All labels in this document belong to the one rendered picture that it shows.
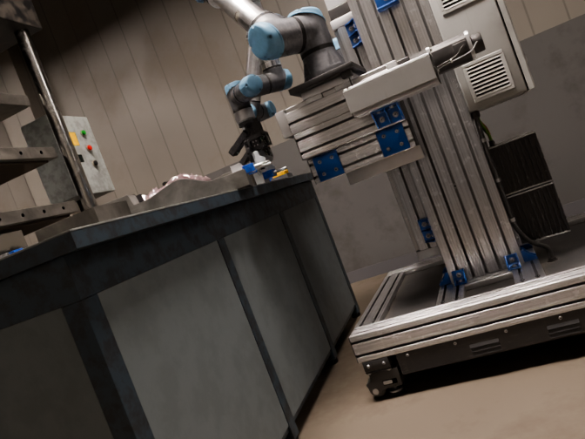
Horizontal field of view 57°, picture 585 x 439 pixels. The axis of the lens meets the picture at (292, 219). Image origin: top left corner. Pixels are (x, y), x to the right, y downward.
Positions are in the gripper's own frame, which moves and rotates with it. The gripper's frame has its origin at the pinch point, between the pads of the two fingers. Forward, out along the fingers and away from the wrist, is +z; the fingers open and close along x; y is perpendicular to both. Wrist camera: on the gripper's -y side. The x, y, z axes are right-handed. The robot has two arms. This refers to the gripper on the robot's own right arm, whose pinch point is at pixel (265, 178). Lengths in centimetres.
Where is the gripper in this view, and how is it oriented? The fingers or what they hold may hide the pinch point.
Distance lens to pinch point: 266.2
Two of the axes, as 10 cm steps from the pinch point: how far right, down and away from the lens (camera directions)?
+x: 3.9, -1.9, 9.0
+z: 3.6, 9.3, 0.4
